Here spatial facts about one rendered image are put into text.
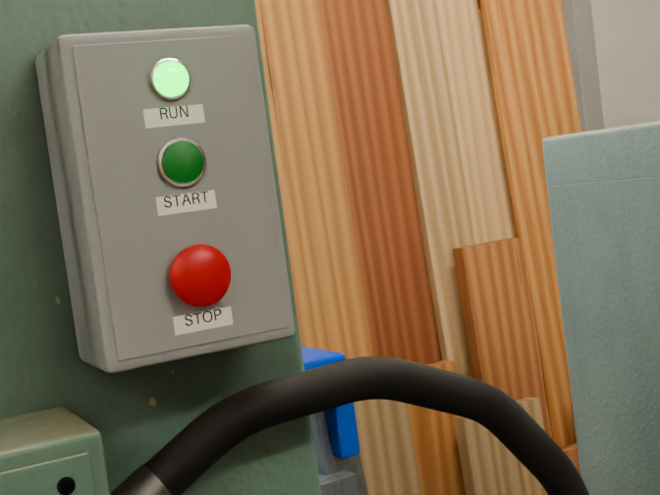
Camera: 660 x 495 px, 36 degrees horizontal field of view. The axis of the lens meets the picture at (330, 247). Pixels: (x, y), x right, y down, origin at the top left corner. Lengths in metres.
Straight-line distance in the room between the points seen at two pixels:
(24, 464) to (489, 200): 1.87
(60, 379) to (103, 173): 0.12
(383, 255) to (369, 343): 0.19
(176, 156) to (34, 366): 0.14
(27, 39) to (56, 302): 0.13
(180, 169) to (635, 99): 2.32
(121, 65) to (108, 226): 0.08
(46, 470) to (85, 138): 0.15
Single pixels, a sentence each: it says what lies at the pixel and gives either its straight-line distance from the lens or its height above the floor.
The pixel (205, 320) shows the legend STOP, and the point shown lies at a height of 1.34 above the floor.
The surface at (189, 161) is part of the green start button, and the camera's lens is 0.49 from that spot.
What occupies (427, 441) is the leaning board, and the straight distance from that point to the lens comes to 2.00.
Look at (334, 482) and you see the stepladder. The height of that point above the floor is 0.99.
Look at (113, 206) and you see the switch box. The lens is 0.49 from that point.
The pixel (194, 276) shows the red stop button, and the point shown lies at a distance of 0.49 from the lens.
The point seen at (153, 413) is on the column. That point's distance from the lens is 0.56.
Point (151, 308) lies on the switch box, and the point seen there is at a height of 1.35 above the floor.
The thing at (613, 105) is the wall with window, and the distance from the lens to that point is 2.69.
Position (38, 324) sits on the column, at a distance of 0.54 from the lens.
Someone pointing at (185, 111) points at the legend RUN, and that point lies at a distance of 0.50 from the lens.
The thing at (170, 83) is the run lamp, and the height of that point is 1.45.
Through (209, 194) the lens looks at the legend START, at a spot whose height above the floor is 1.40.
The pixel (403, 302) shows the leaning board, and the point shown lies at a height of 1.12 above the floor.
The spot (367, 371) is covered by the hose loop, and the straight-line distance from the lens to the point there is 0.56.
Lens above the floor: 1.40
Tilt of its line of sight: 4 degrees down
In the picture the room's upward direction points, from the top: 8 degrees counter-clockwise
